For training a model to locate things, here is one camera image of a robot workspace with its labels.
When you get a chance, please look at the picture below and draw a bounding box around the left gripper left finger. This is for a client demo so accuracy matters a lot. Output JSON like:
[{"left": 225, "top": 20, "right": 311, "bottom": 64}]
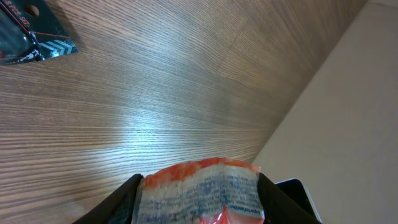
[{"left": 73, "top": 174, "right": 143, "bottom": 224}]

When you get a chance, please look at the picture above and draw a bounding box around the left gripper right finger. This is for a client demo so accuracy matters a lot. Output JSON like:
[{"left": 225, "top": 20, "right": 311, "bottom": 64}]
[{"left": 257, "top": 173, "right": 321, "bottom": 224}]

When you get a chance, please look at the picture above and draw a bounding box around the red white snack packet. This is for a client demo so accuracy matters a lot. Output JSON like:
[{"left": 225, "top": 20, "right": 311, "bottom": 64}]
[{"left": 132, "top": 157, "right": 266, "bottom": 224}]

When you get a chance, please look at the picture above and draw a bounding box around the black red snack packet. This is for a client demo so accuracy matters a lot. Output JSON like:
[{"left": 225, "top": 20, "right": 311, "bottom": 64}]
[{"left": 1, "top": 0, "right": 79, "bottom": 65}]

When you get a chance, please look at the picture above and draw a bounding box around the white barcode scanner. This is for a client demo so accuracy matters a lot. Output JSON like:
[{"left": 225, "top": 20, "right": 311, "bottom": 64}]
[{"left": 276, "top": 179, "right": 323, "bottom": 223}]

